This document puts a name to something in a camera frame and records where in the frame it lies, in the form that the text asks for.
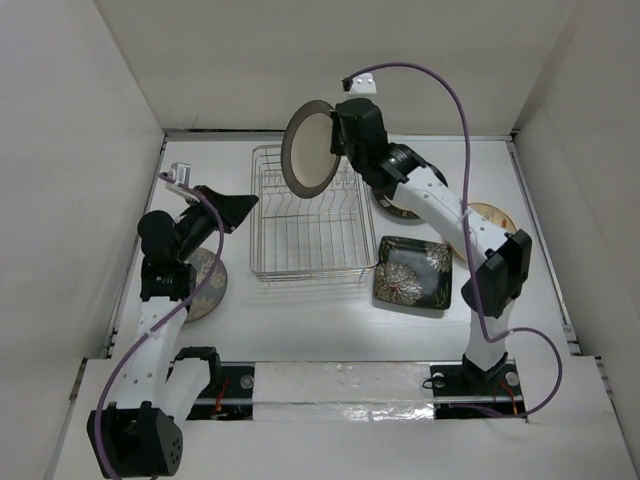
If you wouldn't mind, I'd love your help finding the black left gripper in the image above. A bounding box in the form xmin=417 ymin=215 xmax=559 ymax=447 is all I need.
xmin=175 ymin=185 xmax=256 ymax=262

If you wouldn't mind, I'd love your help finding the silver rimmed round plate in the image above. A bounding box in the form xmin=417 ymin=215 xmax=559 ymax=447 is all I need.
xmin=280 ymin=100 xmax=340 ymax=199

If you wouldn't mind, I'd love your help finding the black rimmed beige plate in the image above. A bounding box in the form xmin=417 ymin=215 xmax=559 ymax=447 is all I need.
xmin=370 ymin=164 xmax=449 ymax=226

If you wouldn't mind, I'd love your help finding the grey snowflake deer plate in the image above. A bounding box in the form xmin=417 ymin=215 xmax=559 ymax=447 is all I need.
xmin=185 ymin=247 xmax=228 ymax=324

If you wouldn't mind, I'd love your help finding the wire dish rack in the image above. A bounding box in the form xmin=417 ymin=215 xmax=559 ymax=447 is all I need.
xmin=249 ymin=145 xmax=378 ymax=283

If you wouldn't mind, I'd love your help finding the black square floral plate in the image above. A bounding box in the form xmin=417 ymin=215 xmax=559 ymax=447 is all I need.
xmin=372 ymin=235 xmax=453 ymax=312

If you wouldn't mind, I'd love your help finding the cream bird pattern plate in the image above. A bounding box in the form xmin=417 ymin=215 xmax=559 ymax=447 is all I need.
xmin=425 ymin=203 xmax=517 ymax=271

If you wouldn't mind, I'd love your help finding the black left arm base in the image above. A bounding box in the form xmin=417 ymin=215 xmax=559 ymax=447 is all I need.
xmin=167 ymin=347 xmax=255 ymax=421

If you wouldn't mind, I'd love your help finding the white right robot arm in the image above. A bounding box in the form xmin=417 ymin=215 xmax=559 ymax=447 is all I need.
xmin=331 ymin=98 xmax=532 ymax=393

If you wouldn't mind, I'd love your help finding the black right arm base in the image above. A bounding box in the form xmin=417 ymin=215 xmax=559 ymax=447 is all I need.
xmin=422 ymin=355 xmax=526 ymax=420

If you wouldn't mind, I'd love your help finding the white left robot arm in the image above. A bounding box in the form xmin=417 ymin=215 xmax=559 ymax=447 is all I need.
xmin=87 ymin=185 xmax=258 ymax=479

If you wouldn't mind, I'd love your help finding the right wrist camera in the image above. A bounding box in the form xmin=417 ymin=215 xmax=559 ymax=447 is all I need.
xmin=342 ymin=72 xmax=377 ymax=97

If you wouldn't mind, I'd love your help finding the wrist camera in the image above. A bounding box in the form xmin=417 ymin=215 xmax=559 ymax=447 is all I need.
xmin=158 ymin=162 xmax=192 ymax=199
xmin=342 ymin=72 xmax=377 ymax=97

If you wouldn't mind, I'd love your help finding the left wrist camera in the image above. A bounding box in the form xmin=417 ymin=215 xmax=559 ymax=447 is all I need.
xmin=158 ymin=162 xmax=192 ymax=199

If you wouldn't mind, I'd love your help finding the foil covered rail bar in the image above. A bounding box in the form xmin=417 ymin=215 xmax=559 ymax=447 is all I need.
xmin=192 ymin=360 xmax=524 ymax=424

